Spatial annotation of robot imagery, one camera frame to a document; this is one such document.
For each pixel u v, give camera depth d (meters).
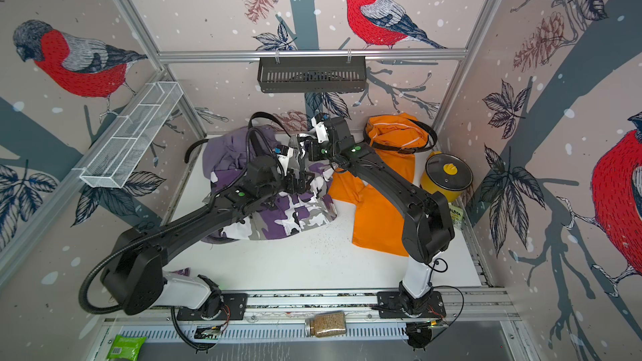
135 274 0.41
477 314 0.74
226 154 1.07
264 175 0.64
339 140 0.64
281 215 0.91
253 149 1.07
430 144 1.18
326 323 0.67
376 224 0.90
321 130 0.76
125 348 0.67
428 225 0.46
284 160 0.73
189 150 1.17
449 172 0.90
